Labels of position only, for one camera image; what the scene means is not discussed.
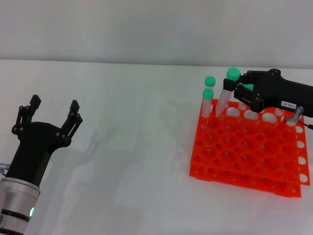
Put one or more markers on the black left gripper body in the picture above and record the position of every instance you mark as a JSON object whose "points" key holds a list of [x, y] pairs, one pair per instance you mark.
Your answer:
{"points": [[34, 147]]}

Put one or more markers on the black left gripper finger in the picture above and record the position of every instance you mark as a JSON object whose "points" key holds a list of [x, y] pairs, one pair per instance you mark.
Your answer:
{"points": [[35, 101], [74, 115]]}

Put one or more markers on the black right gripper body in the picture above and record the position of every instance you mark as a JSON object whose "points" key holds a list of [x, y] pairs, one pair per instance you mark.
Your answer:
{"points": [[276, 90]]}

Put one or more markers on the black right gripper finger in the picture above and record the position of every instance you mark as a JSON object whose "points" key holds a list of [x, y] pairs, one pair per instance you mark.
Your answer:
{"points": [[248, 76], [242, 94]]}

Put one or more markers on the orange test tube rack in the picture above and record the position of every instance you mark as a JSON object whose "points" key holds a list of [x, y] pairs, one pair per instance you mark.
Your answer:
{"points": [[244, 151]]}

